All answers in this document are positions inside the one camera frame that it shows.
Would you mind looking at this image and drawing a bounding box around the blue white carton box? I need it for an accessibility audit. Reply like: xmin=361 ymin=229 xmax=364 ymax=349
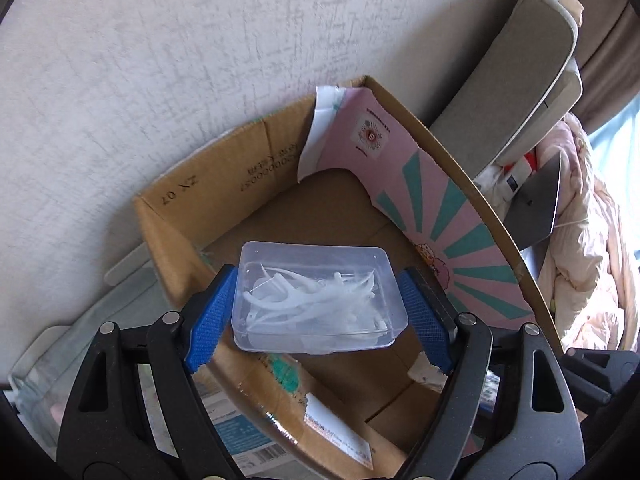
xmin=192 ymin=367 xmax=308 ymax=479

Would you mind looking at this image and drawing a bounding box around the beige plush toy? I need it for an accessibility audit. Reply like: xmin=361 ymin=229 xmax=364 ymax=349
xmin=559 ymin=0 xmax=584 ymax=27

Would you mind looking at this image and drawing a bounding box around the pink quilt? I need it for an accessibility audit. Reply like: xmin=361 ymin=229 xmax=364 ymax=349
xmin=535 ymin=113 xmax=639 ymax=351

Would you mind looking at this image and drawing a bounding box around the floral blue bedsheet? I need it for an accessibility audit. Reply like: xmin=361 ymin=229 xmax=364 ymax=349
xmin=6 ymin=263 xmax=321 ymax=480

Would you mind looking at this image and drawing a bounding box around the grey laptop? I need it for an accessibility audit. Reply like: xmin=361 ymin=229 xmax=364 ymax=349
xmin=503 ymin=153 xmax=561 ymax=250

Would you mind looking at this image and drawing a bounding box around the cardboard box pink outside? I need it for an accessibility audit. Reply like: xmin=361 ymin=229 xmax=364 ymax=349
xmin=134 ymin=76 xmax=560 ymax=479

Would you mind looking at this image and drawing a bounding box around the white bed rail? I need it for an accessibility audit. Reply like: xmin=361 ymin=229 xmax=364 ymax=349
xmin=104 ymin=243 xmax=151 ymax=287

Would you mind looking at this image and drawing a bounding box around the curtain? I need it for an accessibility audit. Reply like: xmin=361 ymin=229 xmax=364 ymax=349
xmin=573 ymin=0 xmax=639 ymax=133

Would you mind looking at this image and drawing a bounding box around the clear plastic floss box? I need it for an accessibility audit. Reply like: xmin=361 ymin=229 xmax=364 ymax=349
xmin=231 ymin=240 xmax=409 ymax=356

